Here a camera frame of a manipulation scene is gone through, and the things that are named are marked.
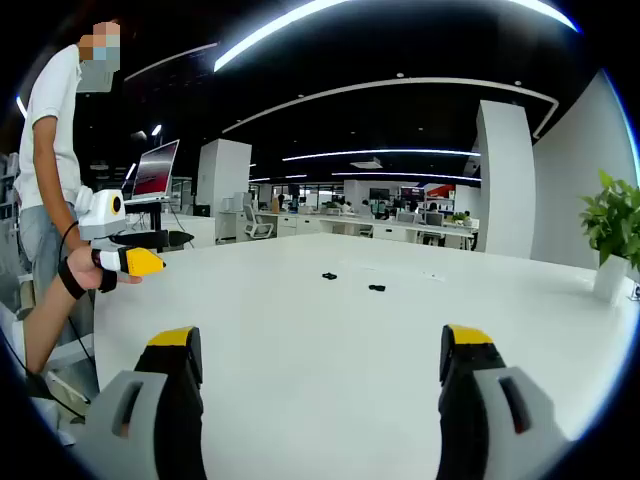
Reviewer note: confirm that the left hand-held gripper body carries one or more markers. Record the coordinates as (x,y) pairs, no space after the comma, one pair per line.
(100,215)

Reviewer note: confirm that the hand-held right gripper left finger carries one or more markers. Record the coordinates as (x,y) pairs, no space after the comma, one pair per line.
(170,400)

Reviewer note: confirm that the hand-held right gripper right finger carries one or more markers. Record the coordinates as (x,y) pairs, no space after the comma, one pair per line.
(465,400)

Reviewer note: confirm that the black pronged buckle part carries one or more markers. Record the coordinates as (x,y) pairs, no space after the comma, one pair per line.
(377,287)

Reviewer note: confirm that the black socket buckle part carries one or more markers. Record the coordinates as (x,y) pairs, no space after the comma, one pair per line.
(329,275)

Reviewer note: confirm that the person's left hand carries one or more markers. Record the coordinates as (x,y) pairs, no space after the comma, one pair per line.
(87,272)

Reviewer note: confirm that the laptop on stand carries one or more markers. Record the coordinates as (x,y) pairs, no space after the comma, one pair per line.
(155,170)

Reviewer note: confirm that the white office chair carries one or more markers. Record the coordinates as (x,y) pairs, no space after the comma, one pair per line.
(252,220)

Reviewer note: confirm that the row of white office desks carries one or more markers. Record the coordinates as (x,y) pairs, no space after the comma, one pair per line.
(345,226)

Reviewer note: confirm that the long ceiling light strip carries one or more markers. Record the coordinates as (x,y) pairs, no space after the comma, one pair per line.
(240,50)

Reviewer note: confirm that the ceiling air vent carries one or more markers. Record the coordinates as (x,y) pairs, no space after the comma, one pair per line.
(367,164)

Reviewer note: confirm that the potted green plant white pot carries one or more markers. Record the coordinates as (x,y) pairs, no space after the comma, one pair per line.
(612,220)

